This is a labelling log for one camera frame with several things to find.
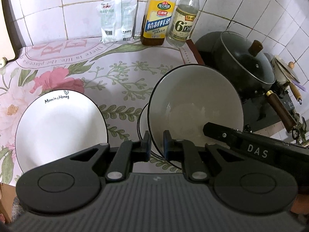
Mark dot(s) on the black cooking pot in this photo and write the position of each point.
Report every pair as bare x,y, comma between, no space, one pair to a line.
217,53

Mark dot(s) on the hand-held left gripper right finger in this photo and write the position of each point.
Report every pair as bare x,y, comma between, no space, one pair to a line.
166,143

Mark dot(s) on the white appliance with dark edge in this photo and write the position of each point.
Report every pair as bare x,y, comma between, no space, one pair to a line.
9,24

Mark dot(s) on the metal stove fitting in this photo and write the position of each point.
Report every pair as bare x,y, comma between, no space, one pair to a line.
299,130

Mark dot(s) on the yellow label cooking wine bottle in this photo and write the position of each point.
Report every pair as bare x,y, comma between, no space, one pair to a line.
157,19

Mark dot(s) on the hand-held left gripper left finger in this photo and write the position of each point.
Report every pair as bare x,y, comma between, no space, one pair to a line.
147,146

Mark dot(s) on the floral tablecloth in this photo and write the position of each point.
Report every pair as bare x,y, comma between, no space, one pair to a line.
115,72

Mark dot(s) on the white black-rimmed bowl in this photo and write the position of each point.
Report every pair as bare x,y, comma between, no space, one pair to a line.
143,128
193,96

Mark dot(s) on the white black-rimmed plate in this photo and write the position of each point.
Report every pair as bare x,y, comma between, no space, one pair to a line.
60,130

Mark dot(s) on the black gas stove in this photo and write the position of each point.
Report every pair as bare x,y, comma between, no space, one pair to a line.
260,111

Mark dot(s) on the glass pot lid wooden knob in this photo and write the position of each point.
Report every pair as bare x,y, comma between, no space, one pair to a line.
248,65

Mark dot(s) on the clear vinegar bottle yellow cap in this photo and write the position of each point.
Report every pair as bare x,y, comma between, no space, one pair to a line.
182,24

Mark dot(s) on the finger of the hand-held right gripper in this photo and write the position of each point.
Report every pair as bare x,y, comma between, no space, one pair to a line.
221,134

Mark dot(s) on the white plastic seasoning packet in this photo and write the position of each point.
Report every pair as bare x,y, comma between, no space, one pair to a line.
128,19
111,19

